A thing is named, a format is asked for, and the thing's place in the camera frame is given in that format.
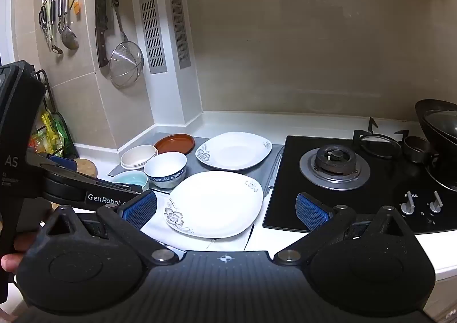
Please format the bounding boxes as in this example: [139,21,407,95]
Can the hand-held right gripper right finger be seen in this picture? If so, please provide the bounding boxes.
[274,192,416,266]

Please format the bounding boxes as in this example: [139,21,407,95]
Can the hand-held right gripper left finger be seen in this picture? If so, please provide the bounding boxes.
[46,190,179,266]

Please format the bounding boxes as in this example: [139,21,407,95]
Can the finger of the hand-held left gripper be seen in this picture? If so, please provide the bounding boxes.
[28,151,78,172]
[36,162,142,214]

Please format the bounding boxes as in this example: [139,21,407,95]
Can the brown plate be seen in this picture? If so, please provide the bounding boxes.
[154,134,196,156]

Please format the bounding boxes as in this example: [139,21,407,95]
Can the large white flowered plate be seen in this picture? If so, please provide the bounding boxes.
[164,171,264,239]

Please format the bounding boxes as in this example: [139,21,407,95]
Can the person's left hand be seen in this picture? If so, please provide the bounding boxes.
[0,232,34,274]

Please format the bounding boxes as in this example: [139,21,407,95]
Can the round wooden board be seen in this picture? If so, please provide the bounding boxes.
[73,158,98,179]

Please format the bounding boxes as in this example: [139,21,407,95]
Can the light blue dish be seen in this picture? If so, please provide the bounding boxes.
[111,170,150,193]

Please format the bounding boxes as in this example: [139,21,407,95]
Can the green yellow packets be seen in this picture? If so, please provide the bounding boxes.
[29,111,74,157]

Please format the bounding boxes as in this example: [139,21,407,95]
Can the white bowl blue pattern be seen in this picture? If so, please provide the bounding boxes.
[143,151,188,190]

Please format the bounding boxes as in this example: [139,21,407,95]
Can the gas burner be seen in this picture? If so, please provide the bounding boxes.
[299,144,371,191]

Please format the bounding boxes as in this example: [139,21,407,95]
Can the grey mat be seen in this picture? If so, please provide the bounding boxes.
[107,135,284,199]

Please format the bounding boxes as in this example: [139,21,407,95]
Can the black gas stove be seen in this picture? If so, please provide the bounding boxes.
[263,135,457,235]

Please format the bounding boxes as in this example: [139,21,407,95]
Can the hanging dark utensil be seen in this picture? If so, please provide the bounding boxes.
[39,0,64,55]

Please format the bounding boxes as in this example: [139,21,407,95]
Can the black pan support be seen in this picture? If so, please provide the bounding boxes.
[353,117,410,160]

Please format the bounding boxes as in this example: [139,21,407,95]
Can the silver stove knob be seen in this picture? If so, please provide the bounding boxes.
[400,191,415,216]
[428,192,444,214]

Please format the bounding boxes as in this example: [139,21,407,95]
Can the metal ladle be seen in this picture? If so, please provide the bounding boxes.
[57,0,80,51]

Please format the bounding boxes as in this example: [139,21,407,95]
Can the metal mesh strainer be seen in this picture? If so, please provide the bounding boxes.
[109,0,144,88]

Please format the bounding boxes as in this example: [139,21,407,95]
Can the small dark pot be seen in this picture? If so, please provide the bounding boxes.
[403,136,435,164]

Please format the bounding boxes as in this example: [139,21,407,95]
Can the kitchen cleaver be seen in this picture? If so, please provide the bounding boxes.
[95,0,115,69]

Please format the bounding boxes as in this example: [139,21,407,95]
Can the black wok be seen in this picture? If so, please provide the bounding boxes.
[415,99,457,153]

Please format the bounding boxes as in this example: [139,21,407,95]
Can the grey vent grille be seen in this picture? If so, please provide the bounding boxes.
[139,0,168,75]
[169,0,192,70]

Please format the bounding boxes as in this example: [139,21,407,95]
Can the black wire rack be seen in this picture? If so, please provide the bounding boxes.
[33,69,78,160]

